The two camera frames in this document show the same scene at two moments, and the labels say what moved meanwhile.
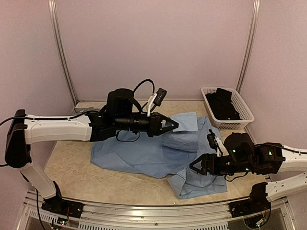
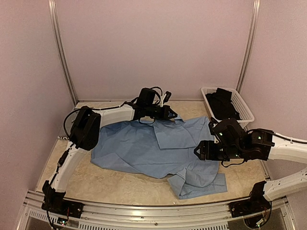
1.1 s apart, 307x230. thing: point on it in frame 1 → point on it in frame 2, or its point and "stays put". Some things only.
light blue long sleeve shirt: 170,155 stays put
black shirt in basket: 220,102 stays put
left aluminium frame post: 52,11 stays put
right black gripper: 208,158 → 207,150
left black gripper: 155,127 → 165,113
